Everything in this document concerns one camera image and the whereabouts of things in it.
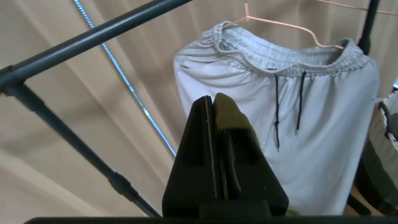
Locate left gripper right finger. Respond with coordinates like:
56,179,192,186
218,128,290,218

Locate beige curtain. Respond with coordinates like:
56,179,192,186
0,0,398,218

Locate pink clothes hanger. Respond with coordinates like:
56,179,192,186
222,2,345,50
315,0,398,16

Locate black clothes rack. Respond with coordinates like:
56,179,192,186
0,0,382,218

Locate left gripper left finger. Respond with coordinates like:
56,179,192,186
161,95,225,218

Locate pale grey shorts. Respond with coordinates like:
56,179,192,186
173,21,381,216

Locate green garment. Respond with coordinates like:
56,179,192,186
213,92,301,218

